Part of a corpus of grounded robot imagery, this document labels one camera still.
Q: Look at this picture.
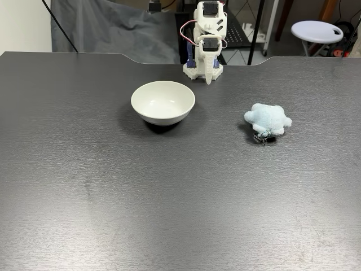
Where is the red and black appliance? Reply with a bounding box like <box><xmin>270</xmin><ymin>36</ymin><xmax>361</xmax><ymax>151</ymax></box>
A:
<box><xmin>328</xmin><ymin>19</ymin><xmax>361</xmax><ymax>58</ymax></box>

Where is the small black camera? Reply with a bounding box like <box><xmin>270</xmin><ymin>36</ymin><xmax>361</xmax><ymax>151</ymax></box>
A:
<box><xmin>148</xmin><ymin>0</ymin><xmax>164</xmax><ymax>14</ymax></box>

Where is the white bowl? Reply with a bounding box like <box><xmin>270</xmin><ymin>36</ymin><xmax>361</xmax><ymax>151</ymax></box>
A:
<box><xmin>130</xmin><ymin>80</ymin><xmax>196</xmax><ymax>126</ymax></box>

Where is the white round stool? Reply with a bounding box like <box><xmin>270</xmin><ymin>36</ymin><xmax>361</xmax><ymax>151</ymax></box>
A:
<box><xmin>290</xmin><ymin>20</ymin><xmax>345</xmax><ymax>57</ymax></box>

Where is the thin black stand leg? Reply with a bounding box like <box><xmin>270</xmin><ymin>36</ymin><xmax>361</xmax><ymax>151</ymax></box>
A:
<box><xmin>41</xmin><ymin>0</ymin><xmax>80</xmax><ymax>53</ymax></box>

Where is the white cart frame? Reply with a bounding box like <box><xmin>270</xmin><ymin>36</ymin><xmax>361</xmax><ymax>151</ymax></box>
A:
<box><xmin>255</xmin><ymin>0</ymin><xmax>280</xmax><ymax>56</ymax></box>

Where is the grey cloth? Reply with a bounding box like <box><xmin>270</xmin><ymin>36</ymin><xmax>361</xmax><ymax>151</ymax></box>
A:
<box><xmin>50</xmin><ymin>0</ymin><xmax>182</xmax><ymax>64</ymax></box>

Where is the skyblue plush doll with keyring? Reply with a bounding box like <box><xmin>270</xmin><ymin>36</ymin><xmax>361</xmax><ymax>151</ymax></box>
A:
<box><xmin>243</xmin><ymin>103</ymin><xmax>293</xmax><ymax>147</ymax></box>

